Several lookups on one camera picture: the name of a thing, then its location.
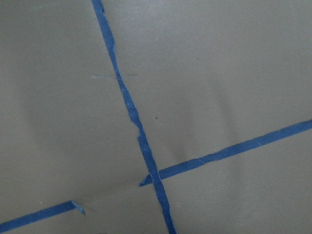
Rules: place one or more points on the blue tape long strip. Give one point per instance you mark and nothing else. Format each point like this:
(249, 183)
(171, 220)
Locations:
(133, 114)

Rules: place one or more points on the blue tape crossing strip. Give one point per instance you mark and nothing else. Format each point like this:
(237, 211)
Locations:
(236, 149)

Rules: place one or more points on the blue tape short strip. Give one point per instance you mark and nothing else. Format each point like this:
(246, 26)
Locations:
(40, 215)

